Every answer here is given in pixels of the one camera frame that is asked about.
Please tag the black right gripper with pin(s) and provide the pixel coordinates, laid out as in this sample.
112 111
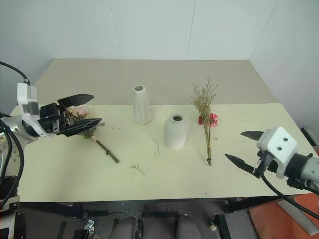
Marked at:
274 165

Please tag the silver robot body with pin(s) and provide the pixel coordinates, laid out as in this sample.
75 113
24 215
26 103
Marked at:
10 205

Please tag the orange floor mat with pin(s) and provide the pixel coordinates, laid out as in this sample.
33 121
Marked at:
269 221

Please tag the round shouldered white vase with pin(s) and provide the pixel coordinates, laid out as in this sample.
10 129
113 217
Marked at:
175 133

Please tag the dried bouquet with red flowers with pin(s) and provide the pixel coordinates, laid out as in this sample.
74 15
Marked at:
205 107

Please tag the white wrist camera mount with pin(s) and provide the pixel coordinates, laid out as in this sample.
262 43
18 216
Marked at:
27 99
279 143

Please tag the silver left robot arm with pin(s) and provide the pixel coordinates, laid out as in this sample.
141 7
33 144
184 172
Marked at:
14 125

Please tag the pink rose bouquet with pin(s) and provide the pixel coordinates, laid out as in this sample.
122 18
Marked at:
80 111

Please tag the dark grey rounded shape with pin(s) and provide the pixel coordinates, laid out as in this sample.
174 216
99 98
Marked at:
129 227

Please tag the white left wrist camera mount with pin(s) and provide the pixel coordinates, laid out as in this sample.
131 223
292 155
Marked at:
27 99

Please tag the black table frame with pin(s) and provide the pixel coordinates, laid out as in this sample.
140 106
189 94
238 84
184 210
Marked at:
62 207

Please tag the tall conical white vase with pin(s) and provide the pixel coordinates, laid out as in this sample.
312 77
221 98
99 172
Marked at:
142 107

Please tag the small dried twig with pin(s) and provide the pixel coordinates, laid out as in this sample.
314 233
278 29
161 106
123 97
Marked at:
139 169
157 145

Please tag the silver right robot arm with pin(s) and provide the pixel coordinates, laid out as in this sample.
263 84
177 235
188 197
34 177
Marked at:
307 169

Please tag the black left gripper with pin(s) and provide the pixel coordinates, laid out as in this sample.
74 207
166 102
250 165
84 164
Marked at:
49 117

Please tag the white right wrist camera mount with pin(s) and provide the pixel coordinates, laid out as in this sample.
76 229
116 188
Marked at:
279 143

